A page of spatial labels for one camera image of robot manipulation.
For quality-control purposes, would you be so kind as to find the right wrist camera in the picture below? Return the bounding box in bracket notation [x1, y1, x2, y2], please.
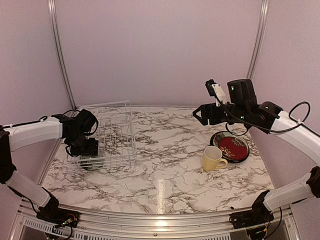
[205, 79, 228, 107]

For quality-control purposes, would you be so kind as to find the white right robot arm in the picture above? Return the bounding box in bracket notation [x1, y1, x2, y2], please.
[192, 79, 320, 224]

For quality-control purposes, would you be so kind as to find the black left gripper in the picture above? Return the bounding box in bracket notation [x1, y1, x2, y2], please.
[67, 132, 98, 156]

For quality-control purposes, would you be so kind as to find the yellow ceramic mug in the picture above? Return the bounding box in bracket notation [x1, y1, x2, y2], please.
[201, 146, 228, 172]

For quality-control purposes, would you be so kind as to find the white wire dish rack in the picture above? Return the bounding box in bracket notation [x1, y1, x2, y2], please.
[67, 100, 137, 170]

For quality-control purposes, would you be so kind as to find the grey-green ceramic bowl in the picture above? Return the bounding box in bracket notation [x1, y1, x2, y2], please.
[79, 156, 104, 171]

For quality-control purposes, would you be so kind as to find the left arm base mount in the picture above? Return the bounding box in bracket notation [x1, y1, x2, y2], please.
[36, 197, 80, 240]

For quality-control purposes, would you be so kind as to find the pale green flower plate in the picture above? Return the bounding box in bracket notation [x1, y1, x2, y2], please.
[213, 132, 236, 151]

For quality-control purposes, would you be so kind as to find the aluminium corner post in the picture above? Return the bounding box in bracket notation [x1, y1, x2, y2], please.
[48, 0, 77, 109]
[244, 0, 270, 81]

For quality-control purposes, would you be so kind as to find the black rimmed cream plate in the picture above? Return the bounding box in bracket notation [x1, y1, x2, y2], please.
[210, 131, 250, 164]

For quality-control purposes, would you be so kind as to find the right aluminium corner post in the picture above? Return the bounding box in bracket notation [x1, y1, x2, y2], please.
[244, 0, 270, 81]

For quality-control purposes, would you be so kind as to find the red floral plate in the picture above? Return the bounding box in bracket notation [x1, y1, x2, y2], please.
[219, 136, 249, 160]

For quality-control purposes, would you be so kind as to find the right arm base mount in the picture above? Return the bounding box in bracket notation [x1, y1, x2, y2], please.
[229, 190, 283, 240]

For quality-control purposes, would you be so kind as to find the aluminium front frame rail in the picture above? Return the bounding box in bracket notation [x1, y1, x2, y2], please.
[14, 202, 301, 240]

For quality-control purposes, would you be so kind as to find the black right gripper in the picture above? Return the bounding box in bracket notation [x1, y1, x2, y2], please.
[192, 102, 249, 126]

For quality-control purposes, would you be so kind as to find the left aluminium corner post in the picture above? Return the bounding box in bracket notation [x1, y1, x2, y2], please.
[48, 0, 77, 109]

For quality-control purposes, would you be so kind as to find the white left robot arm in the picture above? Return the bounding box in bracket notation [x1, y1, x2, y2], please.
[0, 109, 99, 223]

